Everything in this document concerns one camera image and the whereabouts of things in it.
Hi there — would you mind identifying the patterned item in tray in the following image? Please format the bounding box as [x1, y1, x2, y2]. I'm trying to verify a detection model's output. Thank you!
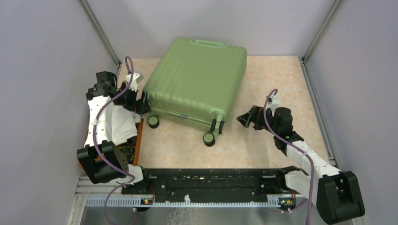
[119, 146, 135, 164]

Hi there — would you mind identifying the green suitcase blue lining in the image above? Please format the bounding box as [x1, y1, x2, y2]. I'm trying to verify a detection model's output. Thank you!
[144, 38, 247, 147]

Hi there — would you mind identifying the orange wooden tray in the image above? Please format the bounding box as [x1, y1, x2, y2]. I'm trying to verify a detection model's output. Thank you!
[77, 118, 144, 168]

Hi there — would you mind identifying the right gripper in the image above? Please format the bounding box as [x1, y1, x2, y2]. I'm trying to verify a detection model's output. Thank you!
[236, 105, 279, 135]

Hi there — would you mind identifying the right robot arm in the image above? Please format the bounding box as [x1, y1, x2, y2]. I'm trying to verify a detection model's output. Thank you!
[237, 105, 365, 225]

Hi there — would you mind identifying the purple cable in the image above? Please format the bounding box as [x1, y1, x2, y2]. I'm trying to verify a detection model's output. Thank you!
[263, 89, 315, 225]
[92, 56, 139, 225]

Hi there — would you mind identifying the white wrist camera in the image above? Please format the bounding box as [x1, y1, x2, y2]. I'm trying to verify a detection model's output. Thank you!
[266, 95, 280, 112]
[125, 73, 144, 92]

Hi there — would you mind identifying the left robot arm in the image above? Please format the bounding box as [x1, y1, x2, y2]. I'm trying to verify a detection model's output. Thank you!
[77, 71, 151, 194]

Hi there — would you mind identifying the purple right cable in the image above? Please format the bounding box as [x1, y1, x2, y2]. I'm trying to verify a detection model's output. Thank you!
[263, 89, 315, 225]

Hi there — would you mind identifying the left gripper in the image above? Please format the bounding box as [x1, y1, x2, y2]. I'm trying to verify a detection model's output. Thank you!
[115, 82, 152, 115]

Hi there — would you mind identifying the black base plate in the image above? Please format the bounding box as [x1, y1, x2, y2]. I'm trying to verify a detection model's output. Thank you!
[122, 168, 296, 203]

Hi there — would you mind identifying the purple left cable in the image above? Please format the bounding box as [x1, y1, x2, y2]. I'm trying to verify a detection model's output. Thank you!
[92, 56, 139, 225]

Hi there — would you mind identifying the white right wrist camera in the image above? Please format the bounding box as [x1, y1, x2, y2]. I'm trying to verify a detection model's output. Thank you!
[266, 95, 280, 112]

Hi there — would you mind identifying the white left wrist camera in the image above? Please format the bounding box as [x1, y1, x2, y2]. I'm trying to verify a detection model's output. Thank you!
[125, 73, 144, 92]

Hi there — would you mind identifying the white fluffy towel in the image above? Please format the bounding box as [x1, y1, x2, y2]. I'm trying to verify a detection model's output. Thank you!
[111, 105, 141, 145]

